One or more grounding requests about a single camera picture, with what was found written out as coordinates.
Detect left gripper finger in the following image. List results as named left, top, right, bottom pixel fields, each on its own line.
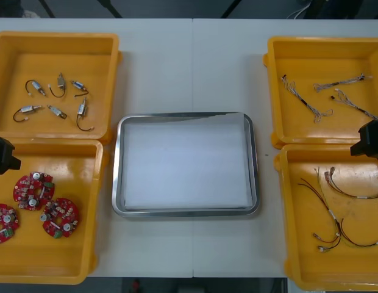
left=0, top=137, right=16, bottom=157
left=0, top=154, right=21, bottom=176

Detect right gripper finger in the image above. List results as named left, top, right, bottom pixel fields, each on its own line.
left=358, top=119, right=378, bottom=143
left=349, top=142, right=378, bottom=160

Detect blue-white twisted wire harness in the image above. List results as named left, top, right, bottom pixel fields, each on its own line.
left=330, top=88, right=378, bottom=120
left=313, top=72, right=374, bottom=93
left=280, top=74, right=335, bottom=125

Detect metal solenoid white label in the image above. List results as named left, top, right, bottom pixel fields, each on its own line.
left=12, top=104, right=43, bottom=123

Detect round red circuit board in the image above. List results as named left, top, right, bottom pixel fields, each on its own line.
left=13, top=172, right=55, bottom=211
left=0, top=203, right=21, bottom=245
left=40, top=197, right=80, bottom=239

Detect metal solenoid blue label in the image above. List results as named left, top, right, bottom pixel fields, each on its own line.
left=24, top=79, right=47, bottom=98

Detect steel tray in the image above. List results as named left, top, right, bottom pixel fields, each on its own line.
left=111, top=111, right=260, bottom=218

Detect yellow-orange plastic bin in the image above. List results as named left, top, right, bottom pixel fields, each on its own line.
left=0, top=30, right=122, bottom=146
left=0, top=136, right=110, bottom=286
left=262, top=35, right=378, bottom=150
left=273, top=143, right=378, bottom=291

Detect group of metal solenoids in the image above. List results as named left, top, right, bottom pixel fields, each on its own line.
left=46, top=72, right=95, bottom=132

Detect black stand leg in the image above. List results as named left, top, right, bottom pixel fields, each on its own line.
left=96, top=0, right=124, bottom=18
left=38, top=0, right=57, bottom=18
left=221, top=0, right=243, bottom=18

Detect brown-green wire harness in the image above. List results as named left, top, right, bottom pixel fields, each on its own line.
left=323, top=166, right=378, bottom=200

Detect red-black wire harness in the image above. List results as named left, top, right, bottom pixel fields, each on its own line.
left=297, top=167, right=344, bottom=253

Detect white cable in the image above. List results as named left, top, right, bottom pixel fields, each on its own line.
left=286, top=2, right=310, bottom=20

